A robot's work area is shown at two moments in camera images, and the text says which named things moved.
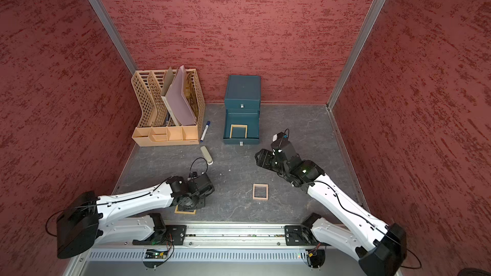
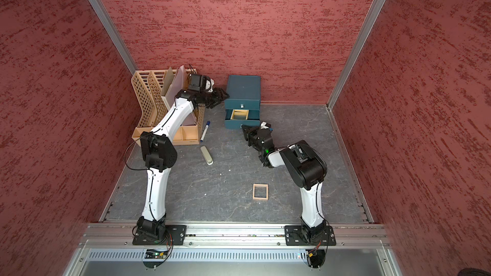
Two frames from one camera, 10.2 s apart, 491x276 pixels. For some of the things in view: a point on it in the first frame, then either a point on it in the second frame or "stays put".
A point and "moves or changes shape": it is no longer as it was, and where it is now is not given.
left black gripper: (201, 204) to (219, 97)
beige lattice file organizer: (157, 126) stays put
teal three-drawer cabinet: (241, 110) moves or changes shape
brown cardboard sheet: (168, 80) stays put
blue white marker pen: (205, 131) stays put
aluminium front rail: (238, 234) stays put
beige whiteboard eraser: (206, 155) stays put
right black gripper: (264, 158) to (251, 130)
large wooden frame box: (238, 126) to (239, 114)
